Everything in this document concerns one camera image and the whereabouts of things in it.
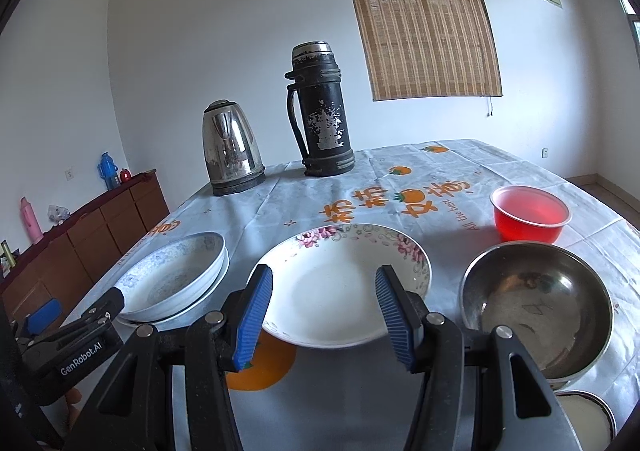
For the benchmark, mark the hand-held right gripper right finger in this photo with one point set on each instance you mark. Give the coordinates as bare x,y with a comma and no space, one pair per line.
395,316

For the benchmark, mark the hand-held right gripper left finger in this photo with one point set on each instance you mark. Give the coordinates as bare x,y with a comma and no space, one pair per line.
255,316

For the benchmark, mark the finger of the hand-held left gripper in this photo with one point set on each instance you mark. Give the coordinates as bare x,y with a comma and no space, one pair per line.
44,316
107,303

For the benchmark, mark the white floral plate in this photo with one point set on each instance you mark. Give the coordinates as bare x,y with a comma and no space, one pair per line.
330,291

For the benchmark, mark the large steel bowl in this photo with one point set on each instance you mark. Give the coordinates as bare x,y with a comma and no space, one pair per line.
540,301

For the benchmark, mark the red plastic bowl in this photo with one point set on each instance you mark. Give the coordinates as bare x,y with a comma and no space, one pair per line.
530,221

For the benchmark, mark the person's left hand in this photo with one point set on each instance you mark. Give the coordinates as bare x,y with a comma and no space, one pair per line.
74,403

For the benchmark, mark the brown wooden cabinet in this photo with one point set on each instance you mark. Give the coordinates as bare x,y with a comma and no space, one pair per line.
90,236

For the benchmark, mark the pink thermos bottle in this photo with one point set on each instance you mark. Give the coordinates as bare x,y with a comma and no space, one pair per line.
31,223

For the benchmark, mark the clear plastic bag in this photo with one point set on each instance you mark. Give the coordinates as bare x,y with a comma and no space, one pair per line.
59,213

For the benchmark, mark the small red ornament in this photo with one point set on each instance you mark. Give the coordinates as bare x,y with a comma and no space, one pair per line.
125,175

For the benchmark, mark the blue thermos bottle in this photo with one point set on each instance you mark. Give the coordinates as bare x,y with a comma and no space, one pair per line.
107,173

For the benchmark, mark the steel electric kettle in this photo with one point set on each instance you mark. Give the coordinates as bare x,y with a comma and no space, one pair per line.
230,146

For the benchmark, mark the black worn thermos flask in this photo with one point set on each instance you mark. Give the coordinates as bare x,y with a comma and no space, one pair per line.
325,126

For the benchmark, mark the small steel bowl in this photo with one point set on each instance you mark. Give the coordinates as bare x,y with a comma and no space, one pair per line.
585,421

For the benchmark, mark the bamboo window blind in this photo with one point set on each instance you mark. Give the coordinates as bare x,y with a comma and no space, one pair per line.
425,21

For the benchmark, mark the window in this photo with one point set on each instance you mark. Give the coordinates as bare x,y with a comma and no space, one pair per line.
631,16

